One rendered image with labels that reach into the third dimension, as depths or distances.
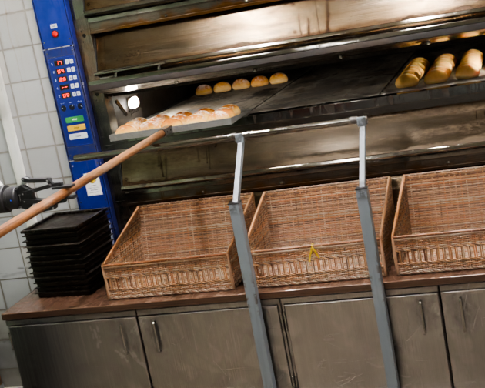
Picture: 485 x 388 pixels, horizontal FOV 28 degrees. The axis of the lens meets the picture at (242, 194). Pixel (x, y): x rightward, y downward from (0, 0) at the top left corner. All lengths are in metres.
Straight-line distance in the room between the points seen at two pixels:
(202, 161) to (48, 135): 0.74
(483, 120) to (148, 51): 1.43
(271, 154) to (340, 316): 0.83
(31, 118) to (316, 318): 1.65
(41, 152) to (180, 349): 1.19
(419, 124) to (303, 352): 1.04
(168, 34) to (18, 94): 0.77
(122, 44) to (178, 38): 0.26
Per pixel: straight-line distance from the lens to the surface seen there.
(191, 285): 3.85
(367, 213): 3.47
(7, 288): 4.81
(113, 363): 4.06
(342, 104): 4.01
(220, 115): 3.99
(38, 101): 4.46
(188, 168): 4.23
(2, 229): 2.78
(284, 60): 3.88
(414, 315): 3.64
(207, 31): 4.12
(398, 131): 4.01
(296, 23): 4.01
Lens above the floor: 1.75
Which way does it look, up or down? 12 degrees down
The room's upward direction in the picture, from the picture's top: 11 degrees counter-clockwise
